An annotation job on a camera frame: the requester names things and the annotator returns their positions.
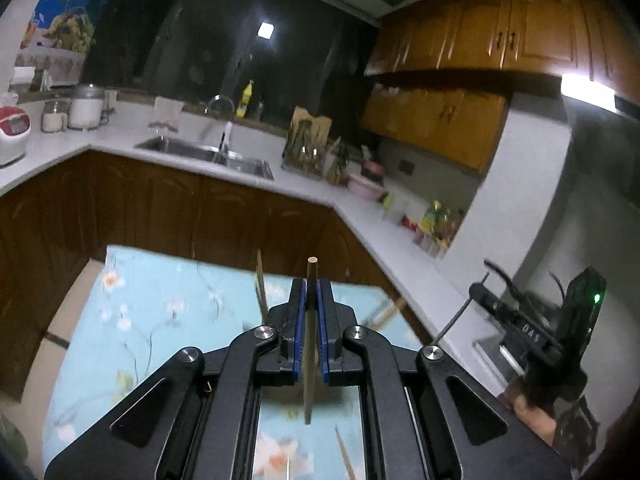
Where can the pink bowl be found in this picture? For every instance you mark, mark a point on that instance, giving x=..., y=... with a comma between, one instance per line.
x=367, y=187

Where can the range hood with light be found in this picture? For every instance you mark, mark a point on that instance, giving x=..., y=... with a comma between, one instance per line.
x=605, y=125

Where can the large wooden wall cabinets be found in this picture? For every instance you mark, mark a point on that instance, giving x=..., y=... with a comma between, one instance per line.
x=500, y=30

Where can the wall poster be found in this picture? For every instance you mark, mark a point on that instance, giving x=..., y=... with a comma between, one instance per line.
x=70, y=10

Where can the steel kitchen sink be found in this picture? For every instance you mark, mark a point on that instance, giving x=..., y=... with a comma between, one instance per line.
x=200, y=152

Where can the large glass jar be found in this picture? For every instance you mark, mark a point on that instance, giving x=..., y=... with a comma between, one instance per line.
x=86, y=110

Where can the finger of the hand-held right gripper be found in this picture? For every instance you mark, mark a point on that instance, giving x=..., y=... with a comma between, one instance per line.
x=485, y=295

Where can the blue floral tablecloth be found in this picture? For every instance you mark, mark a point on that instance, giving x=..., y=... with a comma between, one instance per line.
x=150, y=335

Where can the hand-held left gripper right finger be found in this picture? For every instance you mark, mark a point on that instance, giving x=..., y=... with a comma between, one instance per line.
x=324, y=330

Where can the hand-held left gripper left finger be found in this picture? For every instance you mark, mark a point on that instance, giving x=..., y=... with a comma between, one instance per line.
x=299, y=330

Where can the metal chopstick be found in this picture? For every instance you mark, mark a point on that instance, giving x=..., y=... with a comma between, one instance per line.
x=457, y=312

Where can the chrome faucet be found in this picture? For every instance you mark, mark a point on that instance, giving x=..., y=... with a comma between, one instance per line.
x=222, y=125

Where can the counter utensil rack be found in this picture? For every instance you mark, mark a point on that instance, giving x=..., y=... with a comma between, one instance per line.
x=305, y=145

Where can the small wooden wall cabinets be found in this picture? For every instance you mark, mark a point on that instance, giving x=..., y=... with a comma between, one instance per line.
x=440, y=120

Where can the black wall outlet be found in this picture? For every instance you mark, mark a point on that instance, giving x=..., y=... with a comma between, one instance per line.
x=407, y=167

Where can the row of condiment bottles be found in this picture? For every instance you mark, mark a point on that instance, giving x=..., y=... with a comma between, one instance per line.
x=435, y=225

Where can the white dish cloth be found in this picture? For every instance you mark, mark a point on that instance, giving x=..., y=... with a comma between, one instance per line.
x=166, y=112

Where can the yellow bottle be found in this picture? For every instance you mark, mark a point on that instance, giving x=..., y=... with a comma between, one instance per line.
x=246, y=100

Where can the small glass jar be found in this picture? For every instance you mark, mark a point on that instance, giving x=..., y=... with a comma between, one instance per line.
x=55, y=119

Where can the person's right hand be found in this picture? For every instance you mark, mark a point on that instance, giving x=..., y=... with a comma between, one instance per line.
x=537, y=417

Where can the white rice cooker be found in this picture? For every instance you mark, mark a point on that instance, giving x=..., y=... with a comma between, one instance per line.
x=12, y=135

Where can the dark kitchen window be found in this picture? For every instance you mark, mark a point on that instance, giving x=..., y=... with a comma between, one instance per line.
x=200, y=45

